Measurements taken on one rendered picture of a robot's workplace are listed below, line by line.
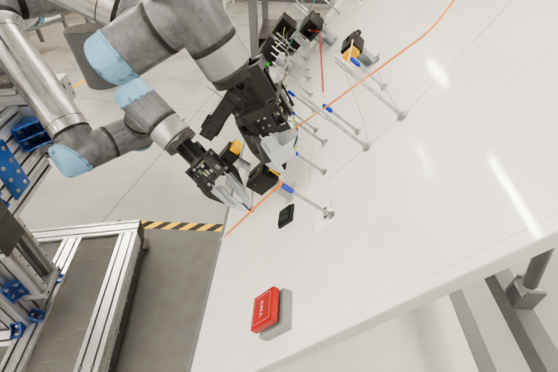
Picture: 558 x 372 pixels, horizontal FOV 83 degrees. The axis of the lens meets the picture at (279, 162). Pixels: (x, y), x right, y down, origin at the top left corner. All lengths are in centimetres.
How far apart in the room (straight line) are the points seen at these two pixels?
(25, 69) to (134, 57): 38
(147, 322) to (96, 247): 47
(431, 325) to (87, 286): 145
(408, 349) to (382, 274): 48
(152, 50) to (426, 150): 38
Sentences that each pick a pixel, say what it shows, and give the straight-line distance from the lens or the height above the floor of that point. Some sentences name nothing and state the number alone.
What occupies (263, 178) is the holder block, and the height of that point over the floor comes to 116.
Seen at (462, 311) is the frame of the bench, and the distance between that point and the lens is 96.
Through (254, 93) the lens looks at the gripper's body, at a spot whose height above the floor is 134.
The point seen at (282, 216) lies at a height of 110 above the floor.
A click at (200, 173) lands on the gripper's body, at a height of 115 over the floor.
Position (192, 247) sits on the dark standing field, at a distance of 202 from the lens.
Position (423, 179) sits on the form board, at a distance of 42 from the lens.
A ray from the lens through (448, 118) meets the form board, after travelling 46.
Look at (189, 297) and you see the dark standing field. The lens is 184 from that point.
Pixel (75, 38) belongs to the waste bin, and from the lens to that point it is 402.
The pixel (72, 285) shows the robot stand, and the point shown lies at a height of 21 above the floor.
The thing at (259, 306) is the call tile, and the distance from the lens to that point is 51.
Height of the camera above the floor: 156
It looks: 38 degrees down
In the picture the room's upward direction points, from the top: straight up
